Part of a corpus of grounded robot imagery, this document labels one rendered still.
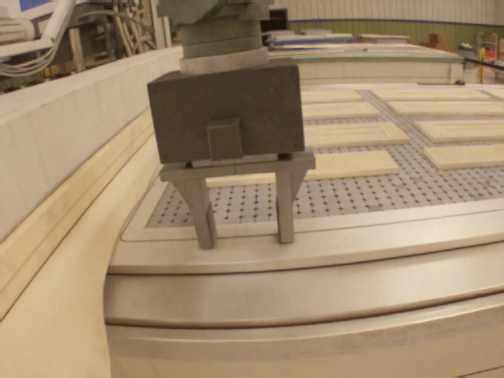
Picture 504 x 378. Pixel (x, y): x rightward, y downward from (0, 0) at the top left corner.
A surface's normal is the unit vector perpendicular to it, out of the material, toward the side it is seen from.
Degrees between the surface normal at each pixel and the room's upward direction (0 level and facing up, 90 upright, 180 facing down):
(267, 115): 90
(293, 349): 90
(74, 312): 2
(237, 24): 90
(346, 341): 90
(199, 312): 0
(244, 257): 0
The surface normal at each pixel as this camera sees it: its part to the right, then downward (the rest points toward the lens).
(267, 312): -0.11, -0.90
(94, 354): 0.00, -0.74
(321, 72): -0.04, 0.44
